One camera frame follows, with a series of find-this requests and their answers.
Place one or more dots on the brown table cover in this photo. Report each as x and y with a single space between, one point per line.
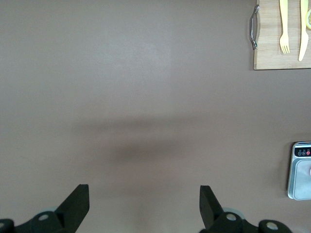
121 72

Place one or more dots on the wooden cutting board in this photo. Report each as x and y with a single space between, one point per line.
269 36

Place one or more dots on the lemon slice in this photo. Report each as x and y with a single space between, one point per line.
309 19

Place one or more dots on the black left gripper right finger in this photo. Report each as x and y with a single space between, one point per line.
213 216

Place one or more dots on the silver digital kitchen scale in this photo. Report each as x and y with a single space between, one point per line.
301 184

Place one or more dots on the yellow plastic fork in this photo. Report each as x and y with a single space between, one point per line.
283 21

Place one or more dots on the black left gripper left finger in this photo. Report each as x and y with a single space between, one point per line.
70 213

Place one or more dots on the yellow plastic knife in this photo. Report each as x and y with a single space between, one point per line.
303 36

